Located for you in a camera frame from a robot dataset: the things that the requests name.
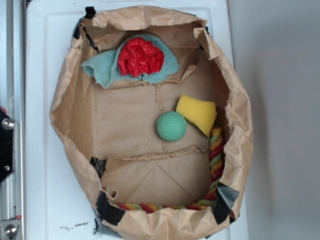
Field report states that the red paper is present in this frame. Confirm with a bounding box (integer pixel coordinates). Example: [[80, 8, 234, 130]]
[[117, 37, 165, 77]]

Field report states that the green dimpled ball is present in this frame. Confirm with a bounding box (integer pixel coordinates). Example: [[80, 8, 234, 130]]
[[156, 111, 187, 142]]

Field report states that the brown paper bag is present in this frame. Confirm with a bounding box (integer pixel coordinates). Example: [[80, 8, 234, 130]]
[[50, 5, 253, 240]]

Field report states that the yellow sponge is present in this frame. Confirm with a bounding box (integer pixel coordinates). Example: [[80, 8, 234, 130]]
[[175, 94, 217, 138]]

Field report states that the teal cloth rag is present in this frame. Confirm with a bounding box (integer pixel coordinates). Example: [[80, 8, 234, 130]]
[[81, 34, 180, 89]]

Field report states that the white plastic tray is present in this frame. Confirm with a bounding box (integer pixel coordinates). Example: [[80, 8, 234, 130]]
[[23, 0, 233, 240]]

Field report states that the multicolour twisted rope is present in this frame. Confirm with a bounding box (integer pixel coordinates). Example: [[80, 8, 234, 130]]
[[115, 126, 224, 214]]

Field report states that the black metal bracket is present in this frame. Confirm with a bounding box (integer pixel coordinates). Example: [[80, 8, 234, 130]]
[[0, 106, 15, 184]]

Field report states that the aluminium frame rail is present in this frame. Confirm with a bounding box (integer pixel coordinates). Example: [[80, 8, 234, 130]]
[[0, 0, 27, 240]]

